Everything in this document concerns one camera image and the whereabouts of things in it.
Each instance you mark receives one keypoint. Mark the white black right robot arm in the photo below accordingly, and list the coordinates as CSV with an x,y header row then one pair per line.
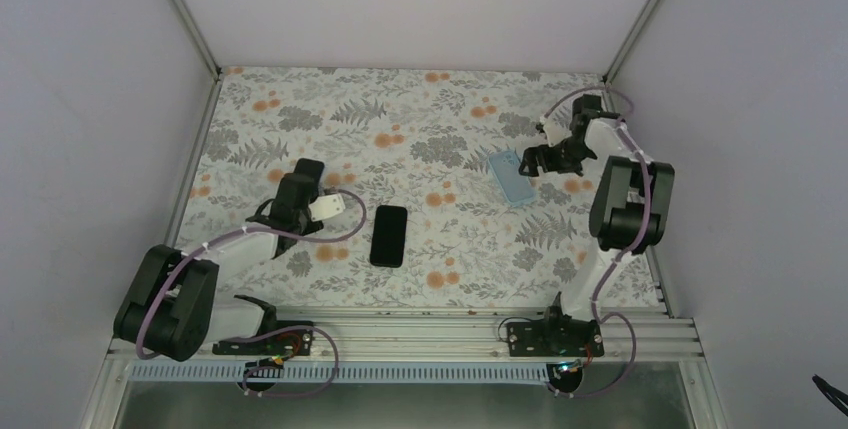
x,y
630,208

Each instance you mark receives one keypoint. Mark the light blue phone case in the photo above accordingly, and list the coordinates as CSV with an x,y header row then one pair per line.
x,y
516,189

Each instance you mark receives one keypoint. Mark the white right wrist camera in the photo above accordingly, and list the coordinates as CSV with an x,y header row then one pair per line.
x,y
553,132

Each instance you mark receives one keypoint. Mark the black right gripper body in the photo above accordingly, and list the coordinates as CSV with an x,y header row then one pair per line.
x,y
567,161

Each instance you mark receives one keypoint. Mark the right aluminium frame post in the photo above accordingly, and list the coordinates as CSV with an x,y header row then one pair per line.
x,y
635,32

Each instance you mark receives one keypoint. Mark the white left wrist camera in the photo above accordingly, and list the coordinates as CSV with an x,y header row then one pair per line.
x,y
327,206

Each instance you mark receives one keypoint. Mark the floral patterned table mat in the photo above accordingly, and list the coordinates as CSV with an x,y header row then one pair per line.
x,y
419,139

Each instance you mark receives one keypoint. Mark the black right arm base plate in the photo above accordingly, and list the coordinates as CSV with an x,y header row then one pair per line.
x,y
572,338

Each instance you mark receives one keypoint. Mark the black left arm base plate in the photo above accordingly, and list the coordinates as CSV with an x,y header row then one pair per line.
x,y
283,338

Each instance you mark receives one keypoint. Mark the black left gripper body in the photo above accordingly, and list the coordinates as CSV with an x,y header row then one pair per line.
x,y
303,222

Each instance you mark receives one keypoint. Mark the slotted grey cable duct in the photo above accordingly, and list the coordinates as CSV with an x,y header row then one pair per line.
x,y
347,372

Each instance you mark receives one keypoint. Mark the aluminium mounting rail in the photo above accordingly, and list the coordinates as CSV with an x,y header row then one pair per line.
x,y
453,334

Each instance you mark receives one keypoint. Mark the aluminium frame post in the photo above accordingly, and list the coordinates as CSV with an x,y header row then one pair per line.
x,y
635,32
193,30

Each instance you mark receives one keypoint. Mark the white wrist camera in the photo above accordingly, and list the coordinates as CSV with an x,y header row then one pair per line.
x,y
553,132
327,206

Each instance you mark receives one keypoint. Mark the black object at corner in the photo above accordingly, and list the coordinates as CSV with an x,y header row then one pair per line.
x,y
835,396

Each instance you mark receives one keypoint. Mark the black phone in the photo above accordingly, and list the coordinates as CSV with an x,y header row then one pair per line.
x,y
388,236

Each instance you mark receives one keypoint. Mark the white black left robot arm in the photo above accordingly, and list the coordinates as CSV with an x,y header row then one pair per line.
x,y
172,307

